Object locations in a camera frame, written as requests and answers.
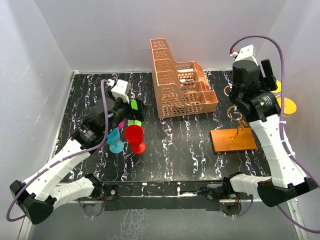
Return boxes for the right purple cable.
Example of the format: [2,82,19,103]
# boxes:
[229,34,320,234]

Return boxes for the peach plastic file organizer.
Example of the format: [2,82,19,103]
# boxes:
[150,38,218,119]

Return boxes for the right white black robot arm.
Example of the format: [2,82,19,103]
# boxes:
[222,59,318,207]

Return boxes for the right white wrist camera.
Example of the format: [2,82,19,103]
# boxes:
[230,44,258,65]

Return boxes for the green plastic wine glass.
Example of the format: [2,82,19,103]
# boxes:
[127,99,142,127]

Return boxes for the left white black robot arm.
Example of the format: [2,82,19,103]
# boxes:
[9,97,149,225]

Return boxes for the black front mounting rail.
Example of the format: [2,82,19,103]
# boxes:
[101,180,227,211]

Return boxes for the blue plastic wine glass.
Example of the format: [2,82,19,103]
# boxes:
[106,127,124,154]

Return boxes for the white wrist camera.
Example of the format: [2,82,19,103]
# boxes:
[230,44,258,65]
[111,79,131,104]

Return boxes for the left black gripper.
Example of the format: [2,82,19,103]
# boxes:
[104,89,149,135]

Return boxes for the yellow plastic wine glass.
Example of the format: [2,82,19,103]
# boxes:
[284,97,297,117]

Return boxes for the gold wire wooden glass rack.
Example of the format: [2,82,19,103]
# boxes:
[209,84,258,154]

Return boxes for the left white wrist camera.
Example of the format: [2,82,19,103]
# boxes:
[111,79,131,104]

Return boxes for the magenta plastic wine glass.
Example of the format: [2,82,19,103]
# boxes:
[118,120,125,130]

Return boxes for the orange yellow wine glass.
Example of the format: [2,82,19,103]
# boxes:
[271,80,282,94]

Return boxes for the red plastic wine glass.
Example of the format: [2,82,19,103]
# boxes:
[124,124,146,154]

